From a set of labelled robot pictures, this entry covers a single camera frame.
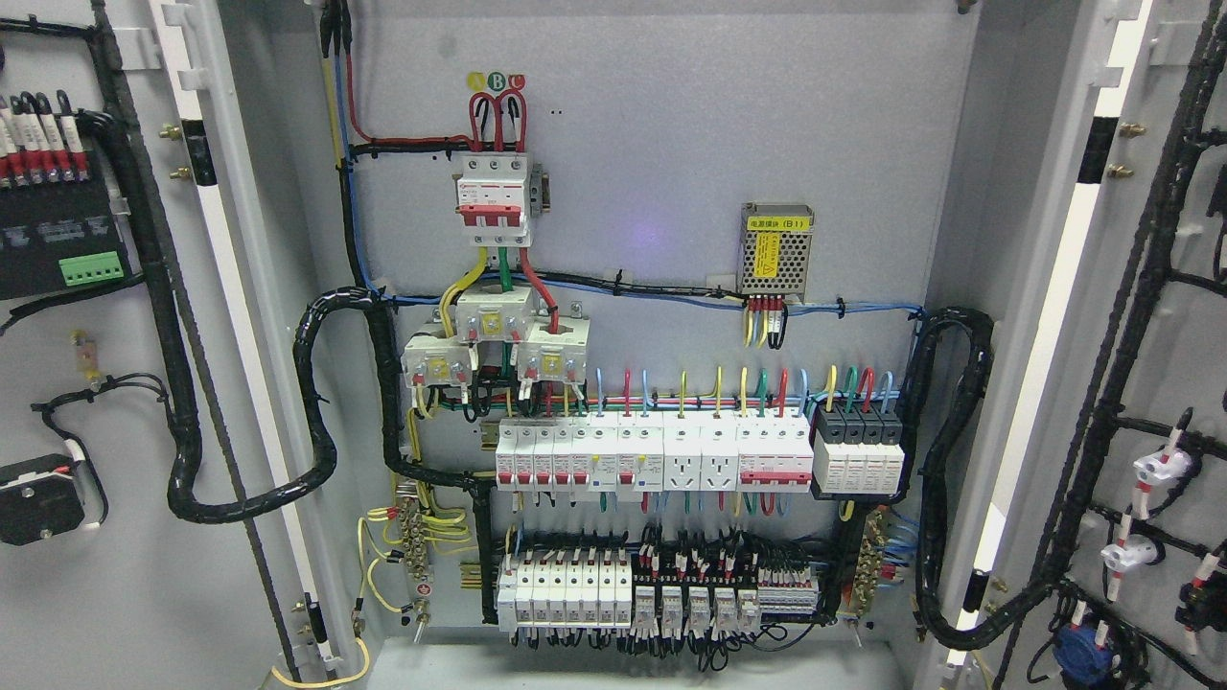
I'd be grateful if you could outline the grey cabinet door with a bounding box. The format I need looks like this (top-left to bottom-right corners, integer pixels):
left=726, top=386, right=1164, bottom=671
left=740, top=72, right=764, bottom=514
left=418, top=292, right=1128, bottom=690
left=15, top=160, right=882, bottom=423
left=1, top=1, right=321, bottom=689
left=883, top=1, right=1225, bottom=689

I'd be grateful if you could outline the white current transformers group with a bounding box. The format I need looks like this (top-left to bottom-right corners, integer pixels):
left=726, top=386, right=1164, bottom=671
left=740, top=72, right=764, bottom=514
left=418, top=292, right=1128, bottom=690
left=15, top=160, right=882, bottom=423
left=402, top=281, right=589, bottom=390

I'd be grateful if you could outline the white socket breaker row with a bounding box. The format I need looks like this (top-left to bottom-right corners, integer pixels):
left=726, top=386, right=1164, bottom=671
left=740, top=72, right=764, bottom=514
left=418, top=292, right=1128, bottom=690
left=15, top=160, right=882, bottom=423
left=494, top=410, right=814, bottom=496

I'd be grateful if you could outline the red white main breaker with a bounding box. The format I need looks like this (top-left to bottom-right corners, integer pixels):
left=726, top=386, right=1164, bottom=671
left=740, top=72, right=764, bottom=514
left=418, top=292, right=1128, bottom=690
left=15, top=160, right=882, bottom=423
left=455, top=152, right=548, bottom=249

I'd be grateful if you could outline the perforated metal power supply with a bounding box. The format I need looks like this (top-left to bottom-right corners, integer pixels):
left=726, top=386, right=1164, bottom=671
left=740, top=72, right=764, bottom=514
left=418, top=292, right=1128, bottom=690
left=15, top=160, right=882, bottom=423
left=739, top=203, right=815, bottom=300

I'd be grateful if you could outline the white mini breaker row lower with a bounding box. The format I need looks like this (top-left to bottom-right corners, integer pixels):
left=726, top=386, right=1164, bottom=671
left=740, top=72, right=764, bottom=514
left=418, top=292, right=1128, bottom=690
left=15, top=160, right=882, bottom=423
left=497, top=548, right=636, bottom=634

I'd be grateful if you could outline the black white surge protector block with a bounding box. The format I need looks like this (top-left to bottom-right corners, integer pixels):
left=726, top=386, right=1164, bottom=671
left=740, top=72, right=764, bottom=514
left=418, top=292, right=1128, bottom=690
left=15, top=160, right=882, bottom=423
left=811, top=403, right=906, bottom=505

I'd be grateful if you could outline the brass ground bar left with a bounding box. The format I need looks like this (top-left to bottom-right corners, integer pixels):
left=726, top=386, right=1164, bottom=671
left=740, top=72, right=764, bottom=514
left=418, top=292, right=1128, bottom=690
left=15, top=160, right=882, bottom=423
left=395, top=478, right=434, bottom=642

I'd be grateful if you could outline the brass ground bar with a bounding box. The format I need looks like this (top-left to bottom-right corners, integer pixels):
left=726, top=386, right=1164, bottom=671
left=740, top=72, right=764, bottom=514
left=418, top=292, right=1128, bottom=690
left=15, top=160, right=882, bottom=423
left=395, top=478, right=434, bottom=642
left=847, top=506, right=890, bottom=621

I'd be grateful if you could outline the relay module row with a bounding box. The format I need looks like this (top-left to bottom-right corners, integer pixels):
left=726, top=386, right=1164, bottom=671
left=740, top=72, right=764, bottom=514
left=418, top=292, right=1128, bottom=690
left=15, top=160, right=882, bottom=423
left=629, top=532, right=821, bottom=647

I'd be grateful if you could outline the brass ground bar right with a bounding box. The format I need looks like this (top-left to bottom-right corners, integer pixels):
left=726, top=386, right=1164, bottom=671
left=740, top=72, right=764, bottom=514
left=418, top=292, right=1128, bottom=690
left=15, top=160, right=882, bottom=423
left=847, top=506, right=890, bottom=621

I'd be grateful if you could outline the black wrapped cable loom right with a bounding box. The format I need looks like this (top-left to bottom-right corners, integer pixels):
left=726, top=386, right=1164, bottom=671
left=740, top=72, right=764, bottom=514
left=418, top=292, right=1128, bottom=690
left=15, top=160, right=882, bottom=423
left=906, top=307, right=998, bottom=651

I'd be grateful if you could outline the black wrapped cable loom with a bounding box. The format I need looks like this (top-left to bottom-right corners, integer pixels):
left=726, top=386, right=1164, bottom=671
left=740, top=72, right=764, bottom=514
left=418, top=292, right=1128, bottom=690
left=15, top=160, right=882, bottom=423
left=168, top=286, right=499, bottom=524
left=906, top=307, right=998, bottom=651

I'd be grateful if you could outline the black wrapped cable loom left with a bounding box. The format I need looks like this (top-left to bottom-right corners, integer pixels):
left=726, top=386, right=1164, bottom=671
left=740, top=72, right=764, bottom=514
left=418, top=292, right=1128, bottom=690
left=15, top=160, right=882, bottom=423
left=168, top=286, right=499, bottom=524

